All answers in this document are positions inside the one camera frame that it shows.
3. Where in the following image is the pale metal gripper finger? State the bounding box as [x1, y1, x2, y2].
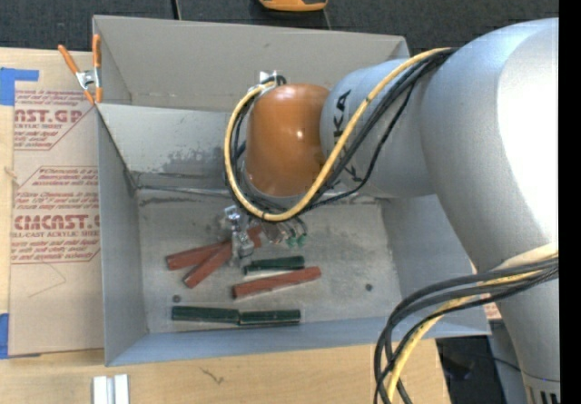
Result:
[224, 205, 245, 236]
[231, 232, 256, 268]

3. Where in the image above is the dark green flat block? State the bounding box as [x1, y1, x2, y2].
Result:
[171, 305, 241, 327]
[241, 255, 307, 277]

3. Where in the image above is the red-brown flat block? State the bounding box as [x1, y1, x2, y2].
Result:
[182, 225, 264, 290]
[164, 241, 230, 271]
[231, 265, 323, 301]

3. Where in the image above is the grey metal bin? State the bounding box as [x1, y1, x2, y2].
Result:
[92, 15, 492, 368]

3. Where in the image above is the brown cardboard board red print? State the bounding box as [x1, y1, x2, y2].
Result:
[0, 46, 106, 359]

